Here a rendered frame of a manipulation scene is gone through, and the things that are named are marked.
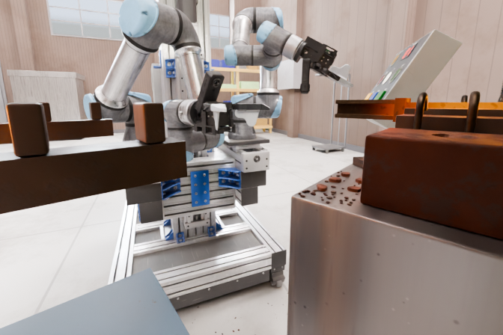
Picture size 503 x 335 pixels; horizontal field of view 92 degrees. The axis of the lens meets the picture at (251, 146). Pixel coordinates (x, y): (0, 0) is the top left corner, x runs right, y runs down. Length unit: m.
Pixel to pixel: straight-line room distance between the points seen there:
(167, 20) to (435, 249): 0.82
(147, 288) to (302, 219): 0.27
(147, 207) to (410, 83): 1.04
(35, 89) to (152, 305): 7.89
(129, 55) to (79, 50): 8.38
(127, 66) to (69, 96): 7.06
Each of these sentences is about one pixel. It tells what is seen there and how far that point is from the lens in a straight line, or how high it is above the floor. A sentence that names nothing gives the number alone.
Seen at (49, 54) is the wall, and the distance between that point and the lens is 9.44.
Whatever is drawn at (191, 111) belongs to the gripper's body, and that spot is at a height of 0.98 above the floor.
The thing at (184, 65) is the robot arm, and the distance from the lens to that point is 0.91.
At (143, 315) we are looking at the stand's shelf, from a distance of 0.41.
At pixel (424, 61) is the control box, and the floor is 1.12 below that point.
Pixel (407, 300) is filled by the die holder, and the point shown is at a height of 0.86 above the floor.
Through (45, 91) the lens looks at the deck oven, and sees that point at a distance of 8.11.
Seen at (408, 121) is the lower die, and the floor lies 0.99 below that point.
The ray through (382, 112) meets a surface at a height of 0.99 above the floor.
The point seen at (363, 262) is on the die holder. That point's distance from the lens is 0.25.
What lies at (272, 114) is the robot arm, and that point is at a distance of 1.25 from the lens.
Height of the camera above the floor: 1.01
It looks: 10 degrees down
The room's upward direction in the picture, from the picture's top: straight up
